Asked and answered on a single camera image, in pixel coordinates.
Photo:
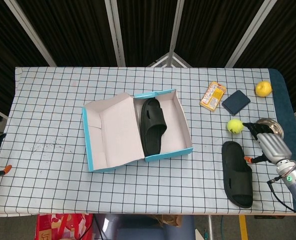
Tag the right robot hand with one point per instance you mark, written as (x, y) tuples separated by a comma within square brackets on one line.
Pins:
[(273, 147)]

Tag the white grid tablecloth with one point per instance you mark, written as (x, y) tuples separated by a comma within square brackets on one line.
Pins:
[(50, 112)]

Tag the triangular metal screen foot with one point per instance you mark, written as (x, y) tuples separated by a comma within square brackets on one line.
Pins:
[(169, 60)]

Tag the yellow lemon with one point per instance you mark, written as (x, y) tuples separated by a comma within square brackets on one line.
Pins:
[(263, 88)]

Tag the red patterned bag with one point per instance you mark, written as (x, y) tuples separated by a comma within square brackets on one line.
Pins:
[(62, 227)]

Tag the black slipper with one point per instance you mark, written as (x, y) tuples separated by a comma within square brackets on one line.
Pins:
[(235, 175), (151, 135)]

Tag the brown paper bag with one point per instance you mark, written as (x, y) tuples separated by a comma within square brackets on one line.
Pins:
[(166, 220)]

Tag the yellow retail blister package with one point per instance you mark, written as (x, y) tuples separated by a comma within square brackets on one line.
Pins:
[(213, 96)]

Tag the dark blue wallet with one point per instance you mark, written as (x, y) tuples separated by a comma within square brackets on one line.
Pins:
[(236, 102)]

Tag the metal table leg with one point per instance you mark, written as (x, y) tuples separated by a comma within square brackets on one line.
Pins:
[(210, 227)]

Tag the stainless steel bowl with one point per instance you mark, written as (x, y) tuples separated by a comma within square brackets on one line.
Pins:
[(275, 126)]

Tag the white screen frame post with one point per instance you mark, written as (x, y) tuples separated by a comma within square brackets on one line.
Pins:
[(176, 32), (29, 32), (250, 32), (115, 32)]

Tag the dark blue table pad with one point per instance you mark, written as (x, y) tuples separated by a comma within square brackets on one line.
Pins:
[(288, 120)]

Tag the light blue shoe box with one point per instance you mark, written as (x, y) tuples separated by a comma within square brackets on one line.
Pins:
[(117, 130)]

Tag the yellow tennis ball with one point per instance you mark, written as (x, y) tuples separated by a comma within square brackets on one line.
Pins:
[(235, 126)]

